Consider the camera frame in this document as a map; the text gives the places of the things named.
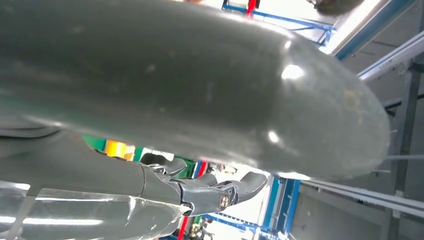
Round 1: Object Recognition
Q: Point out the green plastic crate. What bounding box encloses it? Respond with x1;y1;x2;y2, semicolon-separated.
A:
178;157;197;180

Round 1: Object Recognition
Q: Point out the blue metal rack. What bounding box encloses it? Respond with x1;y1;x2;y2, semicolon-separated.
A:
192;0;418;240

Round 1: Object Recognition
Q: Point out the grey aluminium frame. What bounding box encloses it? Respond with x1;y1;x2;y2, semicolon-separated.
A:
291;29;424;240

